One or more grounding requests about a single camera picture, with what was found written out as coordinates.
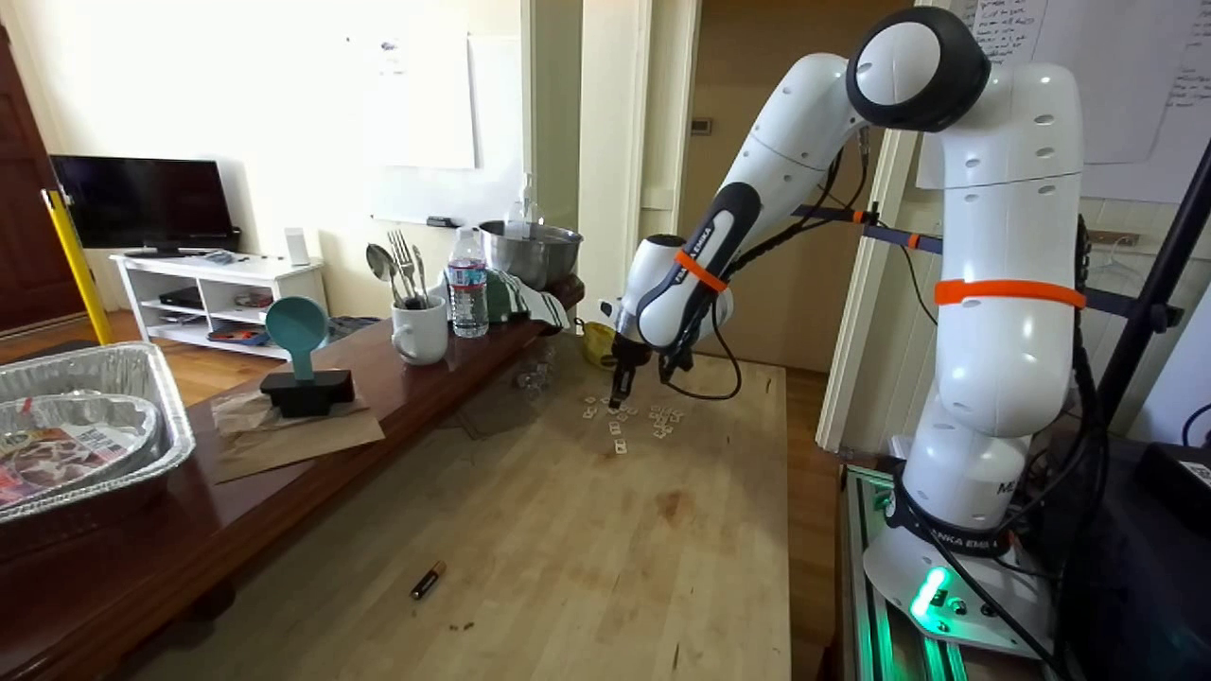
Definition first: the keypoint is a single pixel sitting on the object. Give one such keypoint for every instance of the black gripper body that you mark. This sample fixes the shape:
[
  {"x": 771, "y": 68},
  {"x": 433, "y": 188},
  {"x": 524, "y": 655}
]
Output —
[{"x": 631, "y": 353}]

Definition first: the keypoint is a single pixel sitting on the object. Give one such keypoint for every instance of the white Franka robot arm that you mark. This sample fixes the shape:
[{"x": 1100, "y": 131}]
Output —
[{"x": 1007, "y": 378}]

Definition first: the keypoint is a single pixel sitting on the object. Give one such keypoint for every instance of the white letter tile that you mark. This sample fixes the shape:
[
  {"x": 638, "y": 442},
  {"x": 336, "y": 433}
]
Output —
[{"x": 620, "y": 449}]

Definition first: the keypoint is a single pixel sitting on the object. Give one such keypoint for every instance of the green striped white towel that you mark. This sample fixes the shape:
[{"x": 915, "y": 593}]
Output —
[{"x": 534, "y": 309}]

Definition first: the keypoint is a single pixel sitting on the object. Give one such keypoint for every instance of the large steel mixing bowl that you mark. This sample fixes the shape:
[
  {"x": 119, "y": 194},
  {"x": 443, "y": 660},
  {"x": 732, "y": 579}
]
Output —
[{"x": 544, "y": 251}]

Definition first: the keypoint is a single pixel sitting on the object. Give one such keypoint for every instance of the brown wooden door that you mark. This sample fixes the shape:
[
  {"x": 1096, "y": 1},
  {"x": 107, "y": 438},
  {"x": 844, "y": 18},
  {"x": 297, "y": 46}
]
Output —
[{"x": 790, "y": 324}]

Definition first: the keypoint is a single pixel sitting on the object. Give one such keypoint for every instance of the clear pump soap bottle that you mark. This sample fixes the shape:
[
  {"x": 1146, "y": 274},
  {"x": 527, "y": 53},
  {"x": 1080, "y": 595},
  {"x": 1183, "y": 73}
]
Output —
[{"x": 524, "y": 218}]

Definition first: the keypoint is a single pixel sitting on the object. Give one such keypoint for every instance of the clear plastic water bottle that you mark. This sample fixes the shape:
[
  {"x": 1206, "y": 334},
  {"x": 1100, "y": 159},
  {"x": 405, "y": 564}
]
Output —
[{"x": 468, "y": 298}]

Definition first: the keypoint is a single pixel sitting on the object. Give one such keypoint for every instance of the white ceramic mug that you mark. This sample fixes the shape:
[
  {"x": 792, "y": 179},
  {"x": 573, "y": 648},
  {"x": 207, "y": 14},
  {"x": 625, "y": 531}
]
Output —
[{"x": 420, "y": 334}]

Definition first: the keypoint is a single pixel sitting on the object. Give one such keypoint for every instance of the metal utensil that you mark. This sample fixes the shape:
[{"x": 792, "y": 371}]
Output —
[{"x": 405, "y": 264}]

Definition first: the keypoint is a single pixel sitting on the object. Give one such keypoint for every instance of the white leaning board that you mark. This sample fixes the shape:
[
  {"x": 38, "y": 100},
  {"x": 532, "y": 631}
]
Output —
[{"x": 871, "y": 353}]

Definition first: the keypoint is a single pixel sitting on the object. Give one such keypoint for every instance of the metal spoon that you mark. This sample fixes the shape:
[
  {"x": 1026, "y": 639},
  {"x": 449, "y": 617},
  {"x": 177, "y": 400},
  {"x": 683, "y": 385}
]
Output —
[{"x": 380, "y": 264}]

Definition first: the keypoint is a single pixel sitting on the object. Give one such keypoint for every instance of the teal paddle on black base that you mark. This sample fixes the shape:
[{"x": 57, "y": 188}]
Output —
[{"x": 308, "y": 396}]

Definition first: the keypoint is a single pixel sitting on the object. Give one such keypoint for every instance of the brown paper sheet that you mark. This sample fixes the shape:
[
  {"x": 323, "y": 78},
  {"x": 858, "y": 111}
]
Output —
[{"x": 303, "y": 442}]

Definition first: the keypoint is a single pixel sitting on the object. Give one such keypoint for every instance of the small white device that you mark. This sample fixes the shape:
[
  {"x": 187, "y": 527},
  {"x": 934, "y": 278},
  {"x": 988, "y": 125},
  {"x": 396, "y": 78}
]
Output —
[{"x": 297, "y": 246}]

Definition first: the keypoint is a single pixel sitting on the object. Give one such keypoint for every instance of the white television stand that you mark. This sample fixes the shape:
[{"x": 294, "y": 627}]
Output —
[{"x": 230, "y": 270}]

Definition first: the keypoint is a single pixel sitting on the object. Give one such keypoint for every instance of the aluminium foil tray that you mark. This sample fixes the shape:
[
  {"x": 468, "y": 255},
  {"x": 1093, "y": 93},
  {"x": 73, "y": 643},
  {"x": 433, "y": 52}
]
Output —
[{"x": 157, "y": 378}]

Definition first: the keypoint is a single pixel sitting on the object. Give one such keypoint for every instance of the dark metal rod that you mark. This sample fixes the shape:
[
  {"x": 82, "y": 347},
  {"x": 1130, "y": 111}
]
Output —
[{"x": 1112, "y": 305}]

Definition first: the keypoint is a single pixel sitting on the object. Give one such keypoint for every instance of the dark brown wooden counter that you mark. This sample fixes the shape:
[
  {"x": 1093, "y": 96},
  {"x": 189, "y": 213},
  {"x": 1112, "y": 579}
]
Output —
[{"x": 154, "y": 555}]

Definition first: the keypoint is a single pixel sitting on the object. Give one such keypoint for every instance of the black flat television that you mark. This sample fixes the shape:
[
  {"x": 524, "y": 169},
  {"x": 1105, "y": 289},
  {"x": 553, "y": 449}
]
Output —
[{"x": 144, "y": 201}]

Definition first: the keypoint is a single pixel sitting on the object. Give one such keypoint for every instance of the black tripod pole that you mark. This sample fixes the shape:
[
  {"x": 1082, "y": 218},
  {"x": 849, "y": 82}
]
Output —
[{"x": 1157, "y": 305}]

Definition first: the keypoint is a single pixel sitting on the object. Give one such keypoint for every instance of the black equipment box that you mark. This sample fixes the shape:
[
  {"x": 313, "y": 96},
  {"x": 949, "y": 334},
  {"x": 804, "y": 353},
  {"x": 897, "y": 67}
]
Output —
[{"x": 1135, "y": 593}]

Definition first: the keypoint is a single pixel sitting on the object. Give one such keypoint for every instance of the yellow stick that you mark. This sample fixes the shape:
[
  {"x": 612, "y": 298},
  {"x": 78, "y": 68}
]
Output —
[{"x": 78, "y": 265}]

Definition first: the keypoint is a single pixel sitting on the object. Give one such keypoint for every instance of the colourful printed plastic bag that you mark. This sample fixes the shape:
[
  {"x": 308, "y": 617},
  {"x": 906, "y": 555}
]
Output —
[{"x": 62, "y": 449}]

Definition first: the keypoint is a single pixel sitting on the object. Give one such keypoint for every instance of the whiteboard with writing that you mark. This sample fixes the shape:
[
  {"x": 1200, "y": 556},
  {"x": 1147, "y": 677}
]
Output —
[{"x": 1135, "y": 88}]

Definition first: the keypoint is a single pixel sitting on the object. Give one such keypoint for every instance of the dark wooden furniture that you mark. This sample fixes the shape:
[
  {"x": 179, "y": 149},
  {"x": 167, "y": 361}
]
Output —
[{"x": 25, "y": 251}]

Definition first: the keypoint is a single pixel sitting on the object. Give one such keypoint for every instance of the white wall poster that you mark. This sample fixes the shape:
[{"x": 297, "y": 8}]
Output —
[{"x": 420, "y": 100}]

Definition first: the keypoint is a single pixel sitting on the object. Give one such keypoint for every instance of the aluminium frame stand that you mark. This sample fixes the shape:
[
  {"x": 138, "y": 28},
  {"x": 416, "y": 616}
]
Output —
[{"x": 883, "y": 643}]

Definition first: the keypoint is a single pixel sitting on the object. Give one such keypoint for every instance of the grey robot base mount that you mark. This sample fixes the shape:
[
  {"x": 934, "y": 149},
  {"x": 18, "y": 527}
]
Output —
[{"x": 969, "y": 589}]

